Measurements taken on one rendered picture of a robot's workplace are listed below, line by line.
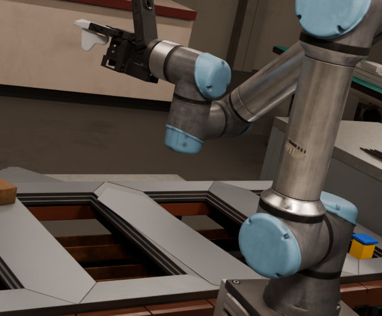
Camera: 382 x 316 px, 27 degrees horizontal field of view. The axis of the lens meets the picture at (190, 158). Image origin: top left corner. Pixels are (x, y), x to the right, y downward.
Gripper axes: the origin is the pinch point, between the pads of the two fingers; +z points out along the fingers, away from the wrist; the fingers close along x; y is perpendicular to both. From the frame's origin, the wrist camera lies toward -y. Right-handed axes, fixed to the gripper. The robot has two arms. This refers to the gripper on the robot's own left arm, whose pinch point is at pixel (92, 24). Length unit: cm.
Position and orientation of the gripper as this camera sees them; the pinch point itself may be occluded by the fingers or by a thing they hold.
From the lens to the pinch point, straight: 167.7
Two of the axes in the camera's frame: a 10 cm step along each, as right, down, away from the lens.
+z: -7.5, -3.3, 5.7
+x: 5.9, 0.4, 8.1
